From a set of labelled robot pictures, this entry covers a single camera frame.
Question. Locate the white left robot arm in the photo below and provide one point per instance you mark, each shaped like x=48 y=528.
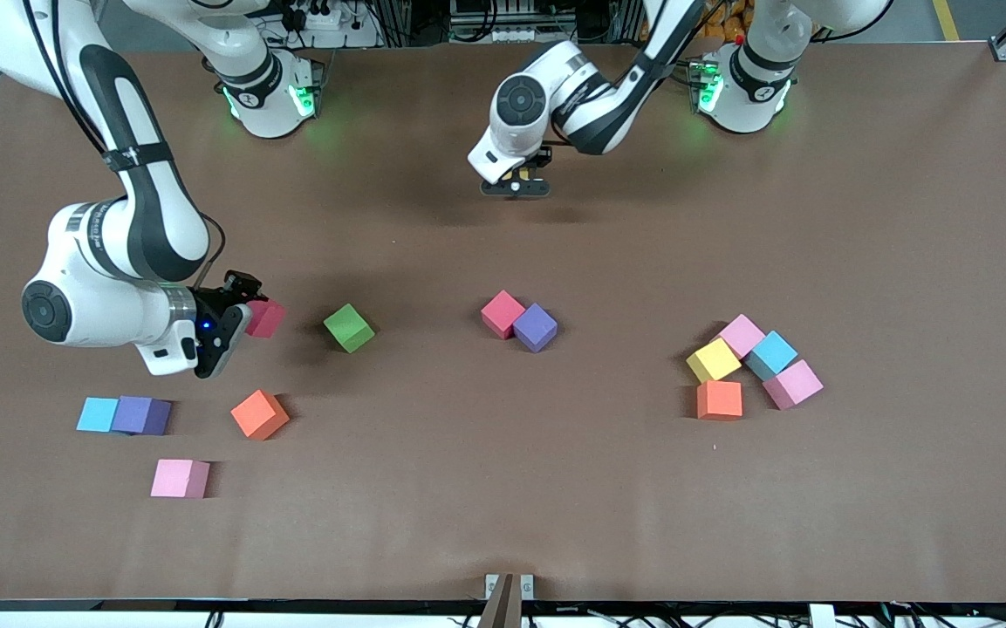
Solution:
x=520 y=105

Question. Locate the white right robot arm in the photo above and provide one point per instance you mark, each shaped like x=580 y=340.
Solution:
x=75 y=305

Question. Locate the brown table cover sheet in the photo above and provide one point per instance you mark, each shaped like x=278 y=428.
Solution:
x=502 y=480

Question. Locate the white power strip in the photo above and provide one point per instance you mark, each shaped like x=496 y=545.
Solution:
x=345 y=37

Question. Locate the bag of orange items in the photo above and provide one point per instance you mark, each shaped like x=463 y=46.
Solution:
x=729 y=22

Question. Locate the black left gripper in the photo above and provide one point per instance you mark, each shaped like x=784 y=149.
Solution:
x=544 y=160

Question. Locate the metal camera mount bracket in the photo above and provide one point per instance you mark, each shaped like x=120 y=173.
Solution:
x=509 y=602

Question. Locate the orange foam cube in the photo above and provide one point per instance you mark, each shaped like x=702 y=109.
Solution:
x=719 y=399
x=256 y=412

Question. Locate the purple foam cube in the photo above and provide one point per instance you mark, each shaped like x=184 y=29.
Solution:
x=535 y=324
x=136 y=414

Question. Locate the red foam cube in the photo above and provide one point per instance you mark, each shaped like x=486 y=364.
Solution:
x=502 y=312
x=269 y=318

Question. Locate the white terminal strip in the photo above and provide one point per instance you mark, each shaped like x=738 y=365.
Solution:
x=520 y=35

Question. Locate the blue foam cube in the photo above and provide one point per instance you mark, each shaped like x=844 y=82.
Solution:
x=771 y=351
x=98 y=414

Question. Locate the pink foam cube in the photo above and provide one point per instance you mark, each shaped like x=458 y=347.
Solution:
x=175 y=478
x=742 y=334
x=792 y=382

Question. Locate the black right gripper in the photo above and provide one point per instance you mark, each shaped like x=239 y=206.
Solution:
x=218 y=316

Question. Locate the green foam cube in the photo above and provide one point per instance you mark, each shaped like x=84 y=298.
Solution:
x=347 y=324

